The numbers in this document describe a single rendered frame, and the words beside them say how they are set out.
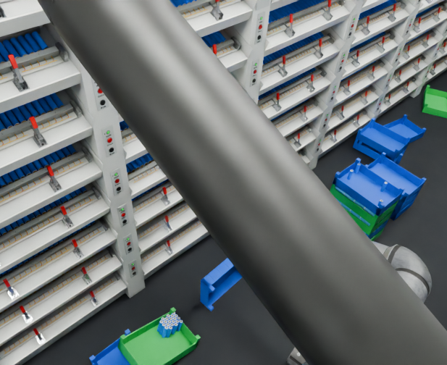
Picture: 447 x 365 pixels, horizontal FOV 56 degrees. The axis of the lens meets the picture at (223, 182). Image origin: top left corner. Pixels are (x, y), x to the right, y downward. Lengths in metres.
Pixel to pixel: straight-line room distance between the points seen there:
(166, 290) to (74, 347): 0.49
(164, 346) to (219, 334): 0.27
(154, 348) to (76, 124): 1.10
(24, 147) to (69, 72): 0.26
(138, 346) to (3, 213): 0.90
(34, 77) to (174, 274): 1.35
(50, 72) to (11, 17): 0.20
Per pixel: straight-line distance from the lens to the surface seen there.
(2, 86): 1.27
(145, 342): 2.06
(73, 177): 1.52
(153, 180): 1.75
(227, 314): 2.18
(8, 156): 1.36
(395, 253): 1.41
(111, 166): 1.55
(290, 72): 2.08
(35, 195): 1.50
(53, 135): 1.39
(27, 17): 1.18
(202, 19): 1.55
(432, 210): 2.95
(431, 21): 3.42
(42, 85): 1.27
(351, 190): 2.32
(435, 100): 3.97
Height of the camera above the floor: 1.95
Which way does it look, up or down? 46 degrees down
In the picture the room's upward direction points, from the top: 4 degrees clockwise
